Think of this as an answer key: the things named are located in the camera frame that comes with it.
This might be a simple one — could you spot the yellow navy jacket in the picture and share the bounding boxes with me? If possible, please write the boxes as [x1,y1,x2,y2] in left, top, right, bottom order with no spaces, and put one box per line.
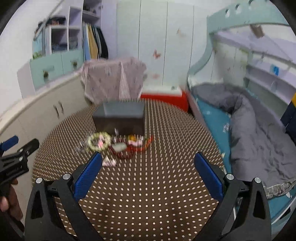
[280,93,296,143]

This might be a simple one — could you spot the white wardrobe doors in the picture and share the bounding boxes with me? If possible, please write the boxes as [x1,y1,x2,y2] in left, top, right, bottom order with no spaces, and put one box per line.
[116,1,208,86]

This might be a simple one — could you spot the mint green bunk bed frame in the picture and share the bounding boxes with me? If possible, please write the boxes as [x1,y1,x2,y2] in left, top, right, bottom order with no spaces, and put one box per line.
[187,1,295,240]

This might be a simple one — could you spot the hanging clothes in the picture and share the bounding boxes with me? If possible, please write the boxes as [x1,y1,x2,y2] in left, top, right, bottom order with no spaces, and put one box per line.
[82,22,109,61]

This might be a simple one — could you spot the silver small earrings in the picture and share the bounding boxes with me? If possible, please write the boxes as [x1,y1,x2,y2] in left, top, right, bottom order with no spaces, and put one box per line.
[72,141,89,155]

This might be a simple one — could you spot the yellow green bead bracelet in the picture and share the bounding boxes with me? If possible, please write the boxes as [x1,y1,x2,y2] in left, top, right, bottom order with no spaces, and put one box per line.
[87,131,112,152]

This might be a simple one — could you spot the beige low cabinet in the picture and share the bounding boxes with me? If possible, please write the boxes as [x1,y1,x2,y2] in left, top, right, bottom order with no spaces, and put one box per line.
[0,69,93,209]

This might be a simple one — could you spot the pink checkered cloth cover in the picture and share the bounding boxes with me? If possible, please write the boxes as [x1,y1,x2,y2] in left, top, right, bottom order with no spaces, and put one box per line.
[80,57,147,104]

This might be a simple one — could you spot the grey duvet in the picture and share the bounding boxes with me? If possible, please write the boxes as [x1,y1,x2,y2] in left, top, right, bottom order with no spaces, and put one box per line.
[191,82,296,200]

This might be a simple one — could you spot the white jade pendant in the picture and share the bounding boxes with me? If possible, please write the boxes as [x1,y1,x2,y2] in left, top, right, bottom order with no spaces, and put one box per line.
[111,142,127,153]

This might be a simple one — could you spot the dark metal jewelry box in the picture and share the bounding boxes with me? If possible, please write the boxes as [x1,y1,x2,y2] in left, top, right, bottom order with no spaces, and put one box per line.
[92,100,145,136]

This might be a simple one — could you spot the mint drawer unit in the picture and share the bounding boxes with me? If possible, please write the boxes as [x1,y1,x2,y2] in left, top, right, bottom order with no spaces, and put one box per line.
[17,49,83,98]

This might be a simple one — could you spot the pink hair clip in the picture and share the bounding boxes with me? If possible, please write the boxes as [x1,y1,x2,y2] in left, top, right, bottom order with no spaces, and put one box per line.
[102,157,117,167]

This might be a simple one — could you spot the red storage ottoman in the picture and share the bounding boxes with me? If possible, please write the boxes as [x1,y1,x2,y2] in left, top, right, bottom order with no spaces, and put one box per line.
[140,85,189,112]

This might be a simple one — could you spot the dark red bead bracelet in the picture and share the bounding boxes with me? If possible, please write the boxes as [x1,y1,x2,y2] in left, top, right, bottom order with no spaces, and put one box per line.
[108,136,139,160]

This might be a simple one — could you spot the left hand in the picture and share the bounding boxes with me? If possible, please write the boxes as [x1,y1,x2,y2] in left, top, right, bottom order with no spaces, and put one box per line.
[1,179,23,221]

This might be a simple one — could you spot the lilac open shelf wardrobe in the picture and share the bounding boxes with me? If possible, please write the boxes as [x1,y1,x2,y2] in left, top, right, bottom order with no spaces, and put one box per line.
[33,1,117,59]

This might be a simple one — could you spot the brown polka dot tablecloth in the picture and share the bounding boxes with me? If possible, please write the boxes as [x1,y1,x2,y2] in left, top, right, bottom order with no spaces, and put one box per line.
[31,98,236,241]

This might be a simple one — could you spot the teal bed sheet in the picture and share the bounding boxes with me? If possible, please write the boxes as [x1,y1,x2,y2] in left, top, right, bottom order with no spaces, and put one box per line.
[196,98,295,221]

